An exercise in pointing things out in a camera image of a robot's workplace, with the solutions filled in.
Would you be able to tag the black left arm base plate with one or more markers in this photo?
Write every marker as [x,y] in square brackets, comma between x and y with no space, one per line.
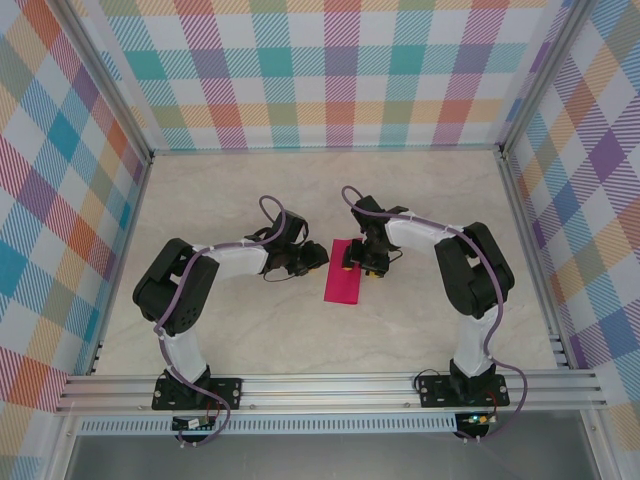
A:
[227,392]

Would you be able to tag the aluminium frame post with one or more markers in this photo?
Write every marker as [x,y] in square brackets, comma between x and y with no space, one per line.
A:
[545,75]
[107,82]

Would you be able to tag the small circuit board green light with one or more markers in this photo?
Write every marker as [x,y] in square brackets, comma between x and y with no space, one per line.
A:
[477,419]

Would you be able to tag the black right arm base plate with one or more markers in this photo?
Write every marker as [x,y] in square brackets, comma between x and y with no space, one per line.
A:
[432,390]

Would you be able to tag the pink paper sheet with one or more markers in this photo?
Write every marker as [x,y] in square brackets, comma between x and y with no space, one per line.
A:
[342,287]

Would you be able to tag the aluminium frame rail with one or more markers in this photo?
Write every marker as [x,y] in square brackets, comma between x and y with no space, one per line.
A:
[325,150]
[537,270]
[120,270]

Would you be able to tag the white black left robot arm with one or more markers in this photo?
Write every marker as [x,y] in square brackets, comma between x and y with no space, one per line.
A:
[180,350]

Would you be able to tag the wide aluminium mounting rail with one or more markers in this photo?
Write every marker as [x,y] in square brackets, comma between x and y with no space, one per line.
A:
[325,390]

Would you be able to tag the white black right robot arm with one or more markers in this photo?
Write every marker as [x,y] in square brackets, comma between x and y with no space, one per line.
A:
[470,345]

